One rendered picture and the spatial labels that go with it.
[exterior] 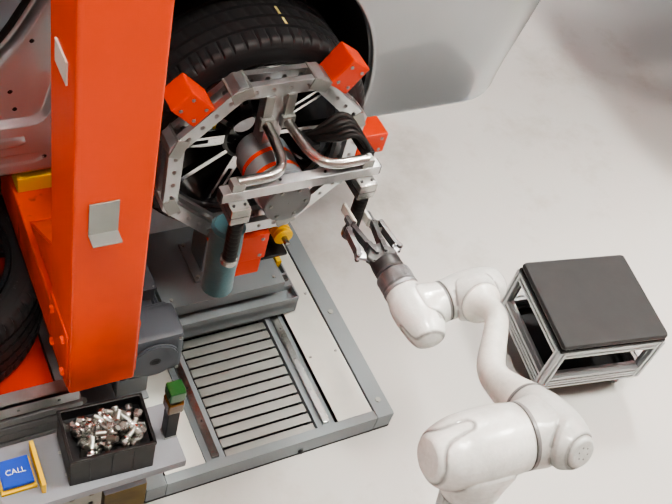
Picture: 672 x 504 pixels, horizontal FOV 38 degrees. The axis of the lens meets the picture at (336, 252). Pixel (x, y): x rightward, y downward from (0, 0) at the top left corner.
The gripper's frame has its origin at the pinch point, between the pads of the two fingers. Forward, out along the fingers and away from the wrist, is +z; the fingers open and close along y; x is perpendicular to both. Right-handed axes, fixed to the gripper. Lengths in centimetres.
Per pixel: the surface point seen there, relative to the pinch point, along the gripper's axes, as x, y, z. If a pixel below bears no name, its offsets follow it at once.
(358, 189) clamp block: 10.6, -2.5, -0.9
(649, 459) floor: -83, 103, -62
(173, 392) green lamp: -17, -57, -27
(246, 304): -68, -9, 26
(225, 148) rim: -1.3, -23.7, 31.0
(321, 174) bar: 15.1, -12.3, 2.2
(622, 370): -68, 102, -35
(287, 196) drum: 4.9, -17.8, 5.9
